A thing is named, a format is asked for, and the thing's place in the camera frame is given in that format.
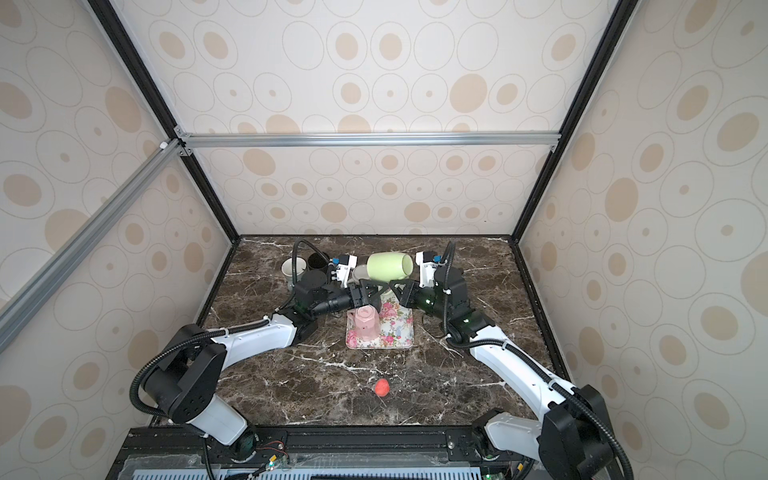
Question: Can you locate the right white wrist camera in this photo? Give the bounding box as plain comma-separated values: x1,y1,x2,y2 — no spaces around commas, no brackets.
415,251,442,288

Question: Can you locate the light green ceramic mug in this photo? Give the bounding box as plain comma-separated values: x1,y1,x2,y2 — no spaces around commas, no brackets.
366,252,414,282

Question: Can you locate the floral rectangular tray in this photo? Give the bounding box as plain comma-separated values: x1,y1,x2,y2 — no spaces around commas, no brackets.
346,291,415,350

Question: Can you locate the horizontal aluminium frame bar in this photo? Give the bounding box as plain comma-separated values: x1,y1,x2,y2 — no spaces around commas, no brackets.
181,131,561,148

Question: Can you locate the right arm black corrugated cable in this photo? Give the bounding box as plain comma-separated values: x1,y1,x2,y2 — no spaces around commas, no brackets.
440,241,634,480

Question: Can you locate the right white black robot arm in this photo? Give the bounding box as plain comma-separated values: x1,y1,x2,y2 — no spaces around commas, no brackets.
390,264,634,479

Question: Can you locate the small red toy fruit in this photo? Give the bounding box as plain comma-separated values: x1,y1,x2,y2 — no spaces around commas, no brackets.
374,378,390,398

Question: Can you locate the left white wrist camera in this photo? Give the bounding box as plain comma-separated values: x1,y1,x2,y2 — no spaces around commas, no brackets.
331,255,357,288

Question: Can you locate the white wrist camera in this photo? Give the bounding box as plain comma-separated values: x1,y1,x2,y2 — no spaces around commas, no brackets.
415,251,442,288
331,255,357,288

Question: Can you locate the pink ceramic mug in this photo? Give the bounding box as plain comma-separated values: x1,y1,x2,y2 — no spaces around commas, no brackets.
347,305,380,341

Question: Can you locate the white ceramic mug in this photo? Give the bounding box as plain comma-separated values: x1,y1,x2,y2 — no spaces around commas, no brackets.
350,264,370,283

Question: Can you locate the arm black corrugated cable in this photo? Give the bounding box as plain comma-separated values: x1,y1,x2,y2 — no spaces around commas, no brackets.
129,239,331,418
440,241,634,480

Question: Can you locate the diagonal aluminium frame bar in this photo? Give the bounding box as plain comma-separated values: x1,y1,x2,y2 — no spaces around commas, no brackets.
1,139,182,350

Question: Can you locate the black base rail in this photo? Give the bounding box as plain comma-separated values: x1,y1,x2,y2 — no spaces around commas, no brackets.
107,425,539,479

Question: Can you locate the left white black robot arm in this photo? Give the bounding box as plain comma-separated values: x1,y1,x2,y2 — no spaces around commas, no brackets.
129,272,389,447

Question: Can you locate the grey ceramic mug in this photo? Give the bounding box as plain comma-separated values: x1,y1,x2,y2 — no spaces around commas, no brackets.
281,257,307,290

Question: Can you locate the black ceramic mug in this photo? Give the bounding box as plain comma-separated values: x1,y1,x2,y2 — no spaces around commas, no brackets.
307,252,330,272

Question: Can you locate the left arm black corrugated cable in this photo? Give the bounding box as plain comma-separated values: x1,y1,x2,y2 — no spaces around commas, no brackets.
129,239,331,418

